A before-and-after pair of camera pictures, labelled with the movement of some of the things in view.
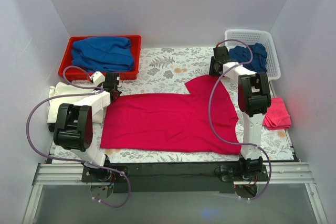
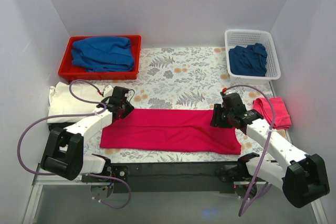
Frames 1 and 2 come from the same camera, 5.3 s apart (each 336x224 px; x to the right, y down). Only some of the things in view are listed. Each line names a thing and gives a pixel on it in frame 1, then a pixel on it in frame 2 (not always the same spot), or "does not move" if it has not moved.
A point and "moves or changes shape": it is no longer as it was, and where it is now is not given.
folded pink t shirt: x=276 y=117 does not move
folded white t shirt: x=64 y=89 does not move
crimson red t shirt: x=176 y=123 moves or changes shape
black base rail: x=175 y=178 does not move
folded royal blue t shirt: x=103 y=54 does not move
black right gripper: x=216 y=65 to x=218 y=115
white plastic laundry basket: x=264 y=38 does not move
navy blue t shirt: x=241 y=54 does not move
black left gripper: x=114 y=94 to x=125 y=108
